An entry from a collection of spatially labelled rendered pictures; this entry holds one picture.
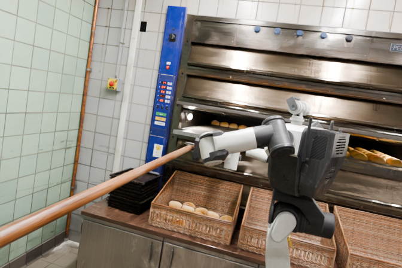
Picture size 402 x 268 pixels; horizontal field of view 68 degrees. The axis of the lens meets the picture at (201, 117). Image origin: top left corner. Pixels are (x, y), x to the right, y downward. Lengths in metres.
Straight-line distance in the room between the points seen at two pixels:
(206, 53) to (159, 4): 0.57
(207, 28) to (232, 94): 0.56
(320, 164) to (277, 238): 0.39
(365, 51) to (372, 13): 0.26
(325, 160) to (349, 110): 1.09
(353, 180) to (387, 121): 0.47
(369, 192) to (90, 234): 1.96
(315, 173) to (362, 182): 1.15
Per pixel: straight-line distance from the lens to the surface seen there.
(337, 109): 2.34
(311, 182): 1.33
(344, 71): 2.37
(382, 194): 2.48
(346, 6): 2.46
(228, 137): 1.19
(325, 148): 1.30
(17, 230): 0.60
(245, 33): 2.39
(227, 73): 2.34
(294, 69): 2.31
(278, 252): 1.51
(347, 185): 2.42
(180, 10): 2.51
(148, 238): 2.09
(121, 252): 2.22
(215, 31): 2.44
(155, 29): 2.57
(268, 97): 2.30
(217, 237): 2.01
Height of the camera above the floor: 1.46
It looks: 4 degrees down
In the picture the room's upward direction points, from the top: 9 degrees clockwise
